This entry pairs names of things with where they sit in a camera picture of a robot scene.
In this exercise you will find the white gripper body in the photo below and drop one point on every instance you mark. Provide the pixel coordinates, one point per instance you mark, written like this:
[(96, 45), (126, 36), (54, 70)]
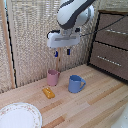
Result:
[(63, 39)]

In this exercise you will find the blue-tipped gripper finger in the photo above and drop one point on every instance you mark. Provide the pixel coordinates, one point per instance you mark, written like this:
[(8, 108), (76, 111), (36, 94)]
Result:
[(68, 51), (56, 53)]

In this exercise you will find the golden toast slice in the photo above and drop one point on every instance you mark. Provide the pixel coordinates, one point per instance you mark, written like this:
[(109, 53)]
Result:
[(48, 92)]

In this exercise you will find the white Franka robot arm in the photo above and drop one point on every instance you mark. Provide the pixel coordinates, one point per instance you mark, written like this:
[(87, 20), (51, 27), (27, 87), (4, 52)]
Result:
[(74, 13)]

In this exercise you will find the pink mug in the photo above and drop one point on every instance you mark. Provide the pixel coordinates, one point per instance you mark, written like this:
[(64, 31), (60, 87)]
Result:
[(52, 77)]

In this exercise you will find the woven bamboo screen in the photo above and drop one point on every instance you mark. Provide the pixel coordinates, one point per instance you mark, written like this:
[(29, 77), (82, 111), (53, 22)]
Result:
[(33, 40)]

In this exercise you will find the blue mug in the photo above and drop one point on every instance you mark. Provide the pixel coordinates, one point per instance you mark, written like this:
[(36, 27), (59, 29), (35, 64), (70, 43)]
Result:
[(75, 83)]

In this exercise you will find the dark brown drawer cabinet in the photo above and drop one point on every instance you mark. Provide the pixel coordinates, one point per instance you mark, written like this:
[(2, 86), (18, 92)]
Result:
[(110, 43)]

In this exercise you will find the white floral-rimmed plate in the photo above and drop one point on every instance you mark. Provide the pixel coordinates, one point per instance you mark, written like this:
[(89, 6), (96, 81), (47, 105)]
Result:
[(18, 116)]

